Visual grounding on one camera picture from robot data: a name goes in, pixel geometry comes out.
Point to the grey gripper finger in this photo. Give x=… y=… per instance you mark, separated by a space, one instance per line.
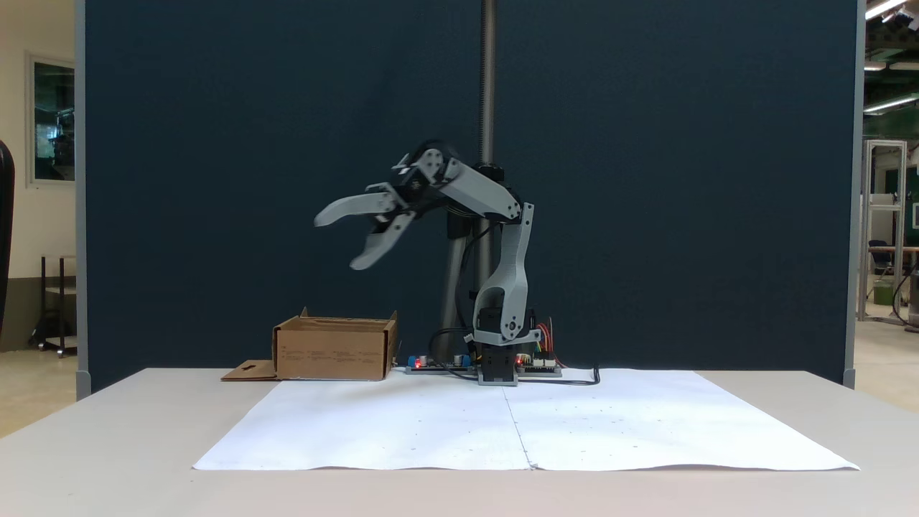
x=384 y=243
x=352 y=207

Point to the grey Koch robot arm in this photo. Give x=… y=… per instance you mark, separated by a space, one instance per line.
x=510 y=280

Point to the green waste bin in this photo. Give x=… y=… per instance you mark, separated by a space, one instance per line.
x=884 y=294

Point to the dark blue partition panel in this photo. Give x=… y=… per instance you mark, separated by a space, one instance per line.
x=251 y=179

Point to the brown cardboard box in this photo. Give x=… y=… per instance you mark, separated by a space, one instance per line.
x=330 y=353

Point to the blue circuit board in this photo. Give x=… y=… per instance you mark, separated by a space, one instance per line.
x=438 y=365

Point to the white paper sheet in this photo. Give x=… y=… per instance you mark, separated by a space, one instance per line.
x=682 y=431
x=373 y=431

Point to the black shelf cart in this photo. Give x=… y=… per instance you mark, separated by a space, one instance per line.
x=44 y=301

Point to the black chair back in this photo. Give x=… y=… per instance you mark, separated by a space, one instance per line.
x=5 y=230

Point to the blue office chair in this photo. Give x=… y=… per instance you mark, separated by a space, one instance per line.
x=880 y=258

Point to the ceiling strip light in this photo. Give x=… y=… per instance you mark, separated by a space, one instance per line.
x=890 y=103
x=883 y=7

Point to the camera stand with metal pole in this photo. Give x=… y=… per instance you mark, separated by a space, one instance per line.
x=487 y=72

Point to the framed wall window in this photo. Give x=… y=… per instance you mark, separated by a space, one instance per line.
x=53 y=122

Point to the aluminium frame rack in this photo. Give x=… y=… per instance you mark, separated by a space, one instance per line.
x=866 y=230

